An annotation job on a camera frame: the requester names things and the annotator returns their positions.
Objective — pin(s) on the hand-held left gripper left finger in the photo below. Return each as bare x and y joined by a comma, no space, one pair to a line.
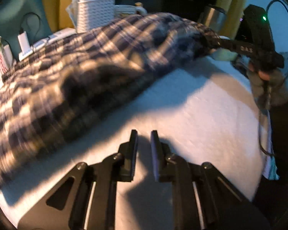
134,153

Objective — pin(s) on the person's right hand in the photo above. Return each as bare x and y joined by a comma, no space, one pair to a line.
277,86

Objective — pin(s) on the steel thermos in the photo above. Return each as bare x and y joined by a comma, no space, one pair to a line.
212,16

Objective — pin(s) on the mug with bear print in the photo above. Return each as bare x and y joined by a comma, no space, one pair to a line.
127,8

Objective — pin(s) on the white power strip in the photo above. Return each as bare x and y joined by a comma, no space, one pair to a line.
60,34

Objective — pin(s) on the white charger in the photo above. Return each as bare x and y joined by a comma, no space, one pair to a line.
24,42

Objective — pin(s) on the white plastic basket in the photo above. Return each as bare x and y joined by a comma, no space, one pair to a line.
96,14

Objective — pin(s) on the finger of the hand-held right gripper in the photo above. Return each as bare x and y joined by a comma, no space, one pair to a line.
226,43

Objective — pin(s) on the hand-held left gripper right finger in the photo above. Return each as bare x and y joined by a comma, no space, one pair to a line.
154,153

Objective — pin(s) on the plaid pants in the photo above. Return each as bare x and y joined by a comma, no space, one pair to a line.
86,76

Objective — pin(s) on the grey-green curtain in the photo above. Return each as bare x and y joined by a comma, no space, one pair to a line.
14,4

